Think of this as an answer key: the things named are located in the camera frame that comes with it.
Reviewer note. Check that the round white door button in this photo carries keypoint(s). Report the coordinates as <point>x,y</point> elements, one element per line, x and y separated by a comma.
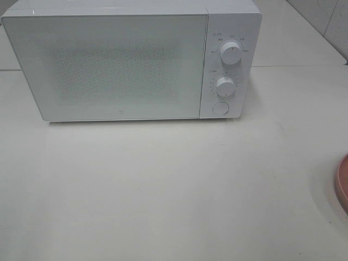
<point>221,108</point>

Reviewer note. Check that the white microwave door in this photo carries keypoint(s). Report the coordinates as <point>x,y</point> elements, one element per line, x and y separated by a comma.
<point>93,68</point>

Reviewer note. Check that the pink round plate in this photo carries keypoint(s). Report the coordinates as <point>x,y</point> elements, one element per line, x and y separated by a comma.
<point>340,183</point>

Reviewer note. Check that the white lower timer knob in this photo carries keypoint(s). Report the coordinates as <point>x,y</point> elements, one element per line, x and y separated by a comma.
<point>225,87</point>

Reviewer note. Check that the white upper power knob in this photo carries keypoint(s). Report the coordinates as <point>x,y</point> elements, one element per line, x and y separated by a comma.
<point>230,52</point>

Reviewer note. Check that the white microwave oven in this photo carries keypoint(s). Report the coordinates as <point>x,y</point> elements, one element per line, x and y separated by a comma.
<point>226,20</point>

